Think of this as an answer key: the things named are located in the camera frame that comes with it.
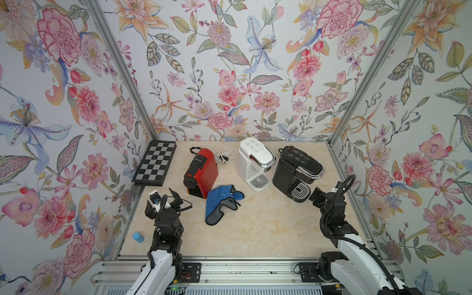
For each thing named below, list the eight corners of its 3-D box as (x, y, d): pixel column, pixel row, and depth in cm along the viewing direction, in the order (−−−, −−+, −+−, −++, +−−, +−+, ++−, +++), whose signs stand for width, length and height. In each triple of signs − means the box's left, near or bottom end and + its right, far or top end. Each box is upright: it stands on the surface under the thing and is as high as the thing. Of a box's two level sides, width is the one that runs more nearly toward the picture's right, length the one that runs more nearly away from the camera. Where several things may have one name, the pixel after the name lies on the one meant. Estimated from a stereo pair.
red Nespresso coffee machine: (187, 198, 98) (178, 176, 83) (210, 162, 114) (206, 138, 98) (202, 203, 96) (196, 183, 80) (223, 166, 112) (221, 142, 96)
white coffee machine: (255, 196, 98) (259, 171, 80) (233, 171, 108) (233, 143, 90) (271, 185, 102) (279, 159, 84) (249, 162, 112) (252, 134, 95)
